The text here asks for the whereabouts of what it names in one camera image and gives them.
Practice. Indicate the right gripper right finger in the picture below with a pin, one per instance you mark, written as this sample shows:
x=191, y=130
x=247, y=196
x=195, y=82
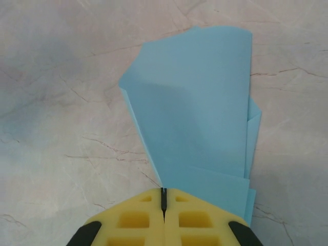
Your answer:
x=172, y=230

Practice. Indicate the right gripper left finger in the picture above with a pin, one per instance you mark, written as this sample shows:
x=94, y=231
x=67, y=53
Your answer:
x=156, y=230

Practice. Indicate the light blue paper sheet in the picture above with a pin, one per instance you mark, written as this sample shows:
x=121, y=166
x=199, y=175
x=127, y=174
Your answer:
x=192, y=115

